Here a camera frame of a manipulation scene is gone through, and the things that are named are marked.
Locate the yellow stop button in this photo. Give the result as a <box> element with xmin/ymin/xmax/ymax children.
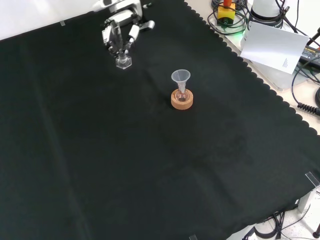
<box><xmin>216</xmin><ymin>0</ymin><xmax>237</xmax><ymax>27</ymax></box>

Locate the black cable bundle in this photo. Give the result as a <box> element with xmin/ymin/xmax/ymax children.
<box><xmin>241</xmin><ymin>209</ymin><xmax>320</xmax><ymax>240</ymax></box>

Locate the white bench bracket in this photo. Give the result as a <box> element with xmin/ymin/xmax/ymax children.
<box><xmin>296</xmin><ymin>171</ymin><xmax>320</xmax><ymax>214</ymax></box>

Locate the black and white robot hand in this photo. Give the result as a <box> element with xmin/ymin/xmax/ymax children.
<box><xmin>92</xmin><ymin>0</ymin><xmax>145</xmax><ymax>55</ymax></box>

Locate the clear graduated cylinder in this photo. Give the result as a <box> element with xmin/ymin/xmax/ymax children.
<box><xmin>109</xmin><ymin>21</ymin><xmax>134</xmax><ymax>71</ymax></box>

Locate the black coiled cable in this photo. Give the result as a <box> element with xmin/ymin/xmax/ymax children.
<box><xmin>290</xmin><ymin>62</ymin><xmax>320</xmax><ymax>115</ymax></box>

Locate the cork ring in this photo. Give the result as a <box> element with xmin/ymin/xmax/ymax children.
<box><xmin>170</xmin><ymin>89</ymin><xmax>195</xmax><ymax>110</ymax></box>

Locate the pale board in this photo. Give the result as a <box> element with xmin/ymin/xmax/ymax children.
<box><xmin>239</xmin><ymin>20</ymin><xmax>311</xmax><ymax>75</ymax></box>

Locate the black bench cloth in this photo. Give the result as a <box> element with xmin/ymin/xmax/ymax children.
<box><xmin>0</xmin><ymin>0</ymin><xmax>320</xmax><ymax>240</ymax></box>

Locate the black power adapter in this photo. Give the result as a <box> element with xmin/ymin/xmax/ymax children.
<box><xmin>298</xmin><ymin>45</ymin><xmax>320</xmax><ymax>66</ymax></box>

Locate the round-bottom glass flask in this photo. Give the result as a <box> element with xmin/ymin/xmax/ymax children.
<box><xmin>174</xmin><ymin>86</ymin><xmax>189</xmax><ymax>102</ymax></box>

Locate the clear plastic funnel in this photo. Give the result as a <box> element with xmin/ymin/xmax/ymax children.
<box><xmin>170</xmin><ymin>69</ymin><xmax>192</xmax><ymax>93</ymax></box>

